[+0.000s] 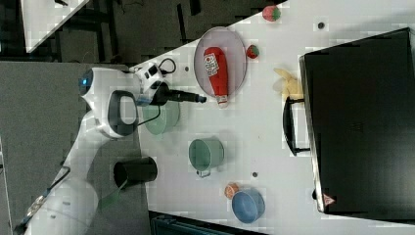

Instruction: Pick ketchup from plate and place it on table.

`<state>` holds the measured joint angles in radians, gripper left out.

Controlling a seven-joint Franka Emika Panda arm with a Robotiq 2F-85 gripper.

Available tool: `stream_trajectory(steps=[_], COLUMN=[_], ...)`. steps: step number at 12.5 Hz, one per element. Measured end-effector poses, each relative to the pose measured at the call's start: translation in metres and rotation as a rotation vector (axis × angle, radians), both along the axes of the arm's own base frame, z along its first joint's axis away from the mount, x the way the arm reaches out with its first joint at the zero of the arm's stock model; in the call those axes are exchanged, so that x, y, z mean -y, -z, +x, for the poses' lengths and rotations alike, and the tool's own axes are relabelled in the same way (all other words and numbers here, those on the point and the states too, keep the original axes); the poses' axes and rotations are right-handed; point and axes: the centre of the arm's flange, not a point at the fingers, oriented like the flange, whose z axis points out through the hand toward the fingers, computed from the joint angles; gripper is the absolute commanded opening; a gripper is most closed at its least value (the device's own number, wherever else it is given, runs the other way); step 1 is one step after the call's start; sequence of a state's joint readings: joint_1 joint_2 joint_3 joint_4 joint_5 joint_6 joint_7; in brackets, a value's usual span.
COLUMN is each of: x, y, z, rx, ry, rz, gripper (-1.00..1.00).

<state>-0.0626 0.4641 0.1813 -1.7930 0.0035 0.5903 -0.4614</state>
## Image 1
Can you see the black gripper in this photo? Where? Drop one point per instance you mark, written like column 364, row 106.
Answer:
column 163, row 94

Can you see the red ketchup bottle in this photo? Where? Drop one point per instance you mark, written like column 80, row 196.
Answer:
column 217, row 72

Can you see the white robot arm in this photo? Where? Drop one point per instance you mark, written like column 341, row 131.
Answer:
column 68, row 206

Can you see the grey round plate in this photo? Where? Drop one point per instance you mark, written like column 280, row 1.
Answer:
column 234, row 50

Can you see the green oval colander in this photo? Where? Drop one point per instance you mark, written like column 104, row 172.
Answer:
column 161, row 120

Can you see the green measuring cup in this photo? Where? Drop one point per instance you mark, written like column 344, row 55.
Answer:
column 205, row 154

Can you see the black cylindrical container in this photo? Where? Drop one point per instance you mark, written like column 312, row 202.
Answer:
column 133, row 172

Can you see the red strawberry toy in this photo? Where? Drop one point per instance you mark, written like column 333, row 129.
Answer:
column 252, row 52

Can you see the orange slice toy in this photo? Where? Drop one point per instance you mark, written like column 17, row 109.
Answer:
column 230, row 190

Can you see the pink strawberry toy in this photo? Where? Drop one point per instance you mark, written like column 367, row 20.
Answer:
column 271, row 13

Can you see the green spatula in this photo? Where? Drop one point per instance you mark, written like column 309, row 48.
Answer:
column 112, row 197

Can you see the blue bowl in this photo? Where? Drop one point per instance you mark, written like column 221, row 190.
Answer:
column 248, row 205

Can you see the white side table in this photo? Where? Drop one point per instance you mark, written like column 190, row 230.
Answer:
column 41, row 18

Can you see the silver toaster oven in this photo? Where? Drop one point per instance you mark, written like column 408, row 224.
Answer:
column 360, row 113

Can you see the blue aluminium frame rail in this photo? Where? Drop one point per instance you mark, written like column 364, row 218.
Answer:
column 167, row 224

